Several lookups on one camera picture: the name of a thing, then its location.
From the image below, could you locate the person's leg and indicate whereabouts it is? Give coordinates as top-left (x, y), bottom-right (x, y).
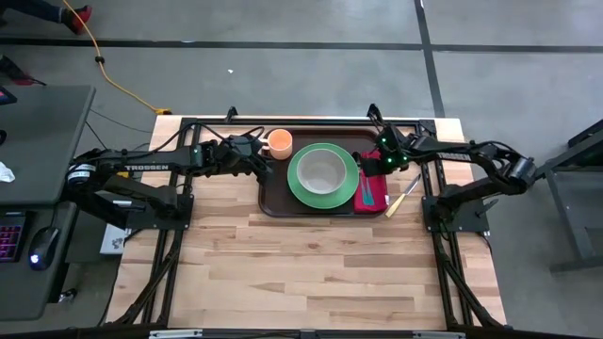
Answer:
top-left (0, 0), bottom-right (67, 24)

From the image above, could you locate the black computer mouse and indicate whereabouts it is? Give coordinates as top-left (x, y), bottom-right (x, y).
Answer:
top-left (26, 225), bottom-right (61, 272)

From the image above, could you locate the person's foot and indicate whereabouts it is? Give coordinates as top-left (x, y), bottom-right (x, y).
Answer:
top-left (0, 54), bottom-right (37, 87)
top-left (59, 4), bottom-right (94, 36)

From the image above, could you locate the knife with cream handle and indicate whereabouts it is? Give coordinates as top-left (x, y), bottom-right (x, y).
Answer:
top-left (384, 172), bottom-right (422, 218)

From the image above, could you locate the orange mug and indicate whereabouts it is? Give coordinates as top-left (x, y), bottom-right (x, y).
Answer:
top-left (261, 128), bottom-right (294, 161)

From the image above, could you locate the dark grey metal cart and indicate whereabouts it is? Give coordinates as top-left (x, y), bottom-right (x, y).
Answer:
top-left (519, 118), bottom-right (603, 275)

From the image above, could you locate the dark brown serving tray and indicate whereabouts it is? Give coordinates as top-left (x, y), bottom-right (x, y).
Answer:
top-left (257, 127), bottom-right (390, 218)

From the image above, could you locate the beige bowl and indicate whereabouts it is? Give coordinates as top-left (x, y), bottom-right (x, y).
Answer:
top-left (296, 148), bottom-right (348, 196)

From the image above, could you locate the white printed box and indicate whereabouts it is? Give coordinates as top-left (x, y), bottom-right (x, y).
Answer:
top-left (99, 223), bottom-right (132, 256)

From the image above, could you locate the black aluminium table frame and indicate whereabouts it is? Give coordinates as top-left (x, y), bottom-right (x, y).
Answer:
top-left (106, 105), bottom-right (509, 339)

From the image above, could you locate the red cloth napkin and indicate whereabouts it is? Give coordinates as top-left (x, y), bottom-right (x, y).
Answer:
top-left (352, 149), bottom-right (390, 216)

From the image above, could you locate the yellow extension cord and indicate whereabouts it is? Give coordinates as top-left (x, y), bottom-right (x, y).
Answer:
top-left (60, 0), bottom-right (173, 117)

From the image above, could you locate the green plate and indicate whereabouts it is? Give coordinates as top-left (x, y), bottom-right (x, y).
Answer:
top-left (286, 142), bottom-right (361, 211)

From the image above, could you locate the grey desk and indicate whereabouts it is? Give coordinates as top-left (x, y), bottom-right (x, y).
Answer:
top-left (0, 84), bottom-right (96, 322)

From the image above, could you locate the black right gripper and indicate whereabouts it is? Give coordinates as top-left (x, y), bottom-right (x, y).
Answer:
top-left (360, 123), bottom-right (414, 178)

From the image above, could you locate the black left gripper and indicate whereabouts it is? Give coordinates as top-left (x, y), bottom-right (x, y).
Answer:
top-left (202, 135), bottom-right (276, 183)

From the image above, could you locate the backlit keyboard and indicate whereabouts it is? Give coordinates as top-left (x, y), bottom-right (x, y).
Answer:
top-left (0, 211), bottom-right (27, 264)

